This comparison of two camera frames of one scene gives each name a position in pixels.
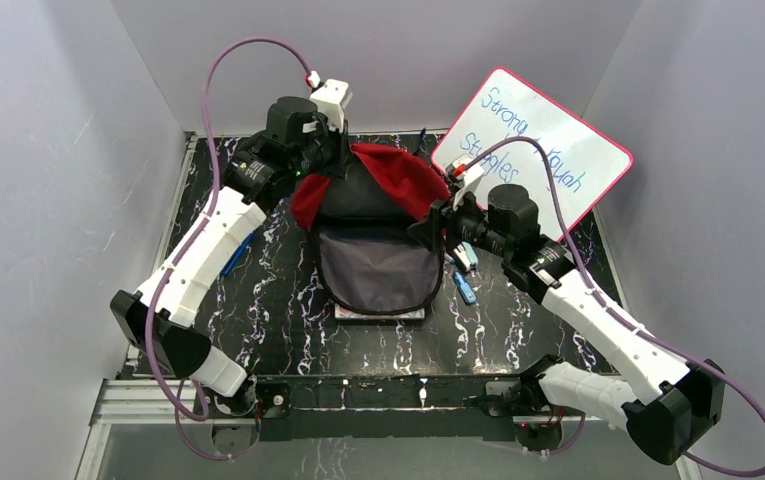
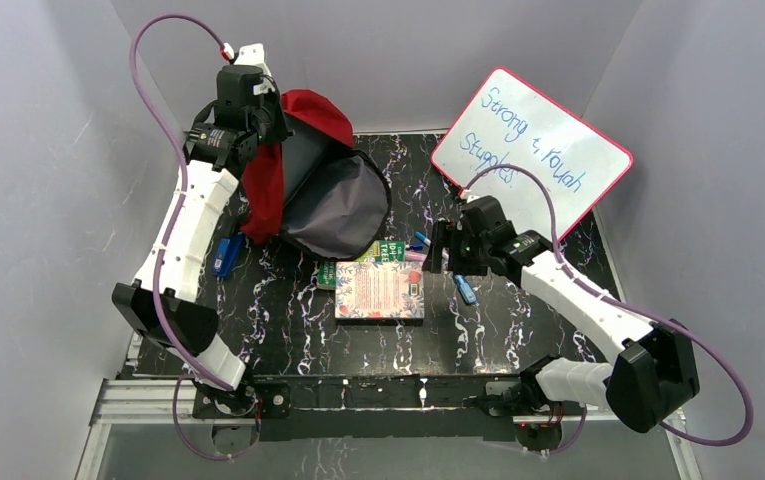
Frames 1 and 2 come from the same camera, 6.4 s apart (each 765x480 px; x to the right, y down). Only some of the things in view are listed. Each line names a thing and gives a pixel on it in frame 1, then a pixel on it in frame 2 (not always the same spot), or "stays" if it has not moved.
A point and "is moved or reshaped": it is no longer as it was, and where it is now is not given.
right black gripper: (438, 218) → (446, 234)
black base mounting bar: (387, 405) stays
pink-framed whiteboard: (587, 164) stays
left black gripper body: (332, 154) → (266, 125)
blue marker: (465, 288) stays
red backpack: (361, 214) is moved or reshaped
